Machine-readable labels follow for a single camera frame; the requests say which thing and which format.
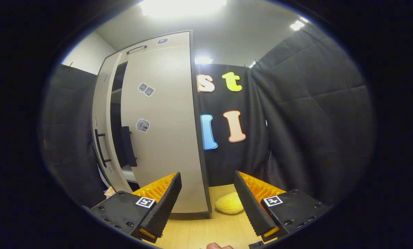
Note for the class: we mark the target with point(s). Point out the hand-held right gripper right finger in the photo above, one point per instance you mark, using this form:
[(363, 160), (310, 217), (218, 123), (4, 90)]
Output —
[(251, 207)]

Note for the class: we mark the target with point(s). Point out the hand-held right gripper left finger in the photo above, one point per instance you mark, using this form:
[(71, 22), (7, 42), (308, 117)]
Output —
[(165, 207)]

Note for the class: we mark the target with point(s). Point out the white cabinet door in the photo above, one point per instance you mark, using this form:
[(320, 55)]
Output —
[(104, 103), (168, 138)]

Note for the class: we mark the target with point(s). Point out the white and grey cabinet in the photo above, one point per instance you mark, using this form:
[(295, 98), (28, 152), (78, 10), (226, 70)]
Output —
[(165, 39)]

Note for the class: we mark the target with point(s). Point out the white cabinet shelf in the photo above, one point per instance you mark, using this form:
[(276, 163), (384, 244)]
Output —
[(116, 91), (129, 174)]

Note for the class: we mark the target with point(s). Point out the yellow plush toy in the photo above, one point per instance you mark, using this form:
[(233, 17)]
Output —
[(227, 204)]

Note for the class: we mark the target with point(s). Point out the black backdrop cloth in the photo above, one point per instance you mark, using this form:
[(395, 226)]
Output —
[(313, 138)]

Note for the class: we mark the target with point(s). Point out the ceiling light panel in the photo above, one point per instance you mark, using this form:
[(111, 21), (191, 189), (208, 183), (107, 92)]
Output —
[(203, 60), (182, 7), (298, 24)]

